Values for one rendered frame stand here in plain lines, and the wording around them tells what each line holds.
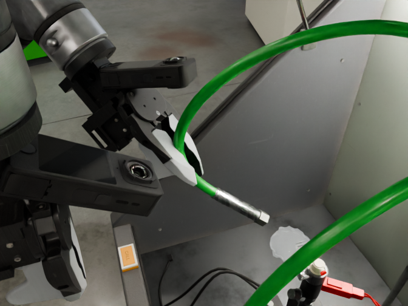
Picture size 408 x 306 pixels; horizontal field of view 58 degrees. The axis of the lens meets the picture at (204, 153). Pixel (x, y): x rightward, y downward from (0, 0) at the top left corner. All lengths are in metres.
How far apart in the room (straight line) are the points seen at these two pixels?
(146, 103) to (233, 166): 0.36
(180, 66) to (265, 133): 0.38
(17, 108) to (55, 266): 0.12
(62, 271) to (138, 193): 0.08
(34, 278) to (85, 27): 0.28
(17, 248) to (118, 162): 0.09
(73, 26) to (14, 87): 0.26
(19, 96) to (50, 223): 0.09
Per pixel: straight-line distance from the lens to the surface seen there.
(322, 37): 0.40
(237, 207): 0.53
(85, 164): 0.27
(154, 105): 0.48
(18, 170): 0.25
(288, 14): 3.25
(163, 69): 0.42
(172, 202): 0.79
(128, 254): 0.74
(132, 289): 0.71
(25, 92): 0.23
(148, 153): 0.47
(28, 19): 0.49
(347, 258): 0.94
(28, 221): 0.27
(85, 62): 0.46
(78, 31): 0.47
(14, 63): 0.22
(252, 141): 0.75
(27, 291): 0.35
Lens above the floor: 1.56
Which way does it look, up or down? 40 degrees down
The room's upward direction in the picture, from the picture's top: straight up
